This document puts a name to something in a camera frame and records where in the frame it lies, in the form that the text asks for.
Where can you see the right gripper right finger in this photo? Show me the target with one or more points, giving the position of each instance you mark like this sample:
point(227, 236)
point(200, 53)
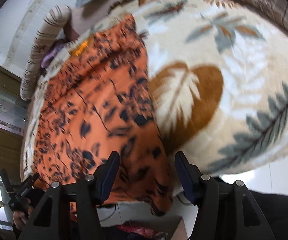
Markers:
point(202, 191)

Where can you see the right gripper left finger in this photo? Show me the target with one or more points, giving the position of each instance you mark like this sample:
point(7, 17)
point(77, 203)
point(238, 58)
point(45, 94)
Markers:
point(93, 191)

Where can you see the orange black floral garment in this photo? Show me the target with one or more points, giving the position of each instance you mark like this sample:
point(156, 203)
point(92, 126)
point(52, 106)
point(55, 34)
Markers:
point(99, 103)

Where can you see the person left hand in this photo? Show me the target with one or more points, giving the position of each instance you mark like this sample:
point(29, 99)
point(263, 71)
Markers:
point(20, 218)

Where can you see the wooden door with glass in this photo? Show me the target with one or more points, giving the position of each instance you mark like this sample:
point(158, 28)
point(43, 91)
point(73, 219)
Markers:
point(13, 117)

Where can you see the cream leaf pattern blanket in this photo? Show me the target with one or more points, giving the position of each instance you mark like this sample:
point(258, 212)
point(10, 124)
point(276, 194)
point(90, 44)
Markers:
point(217, 79)

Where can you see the purple cloth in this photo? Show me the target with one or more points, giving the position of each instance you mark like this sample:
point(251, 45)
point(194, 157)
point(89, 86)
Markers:
point(52, 52)

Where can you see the striped beige bolster pillow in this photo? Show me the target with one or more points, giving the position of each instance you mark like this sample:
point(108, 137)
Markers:
point(53, 22)

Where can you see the brown bed sheet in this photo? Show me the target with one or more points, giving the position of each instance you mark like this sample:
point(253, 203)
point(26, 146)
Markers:
point(97, 12)

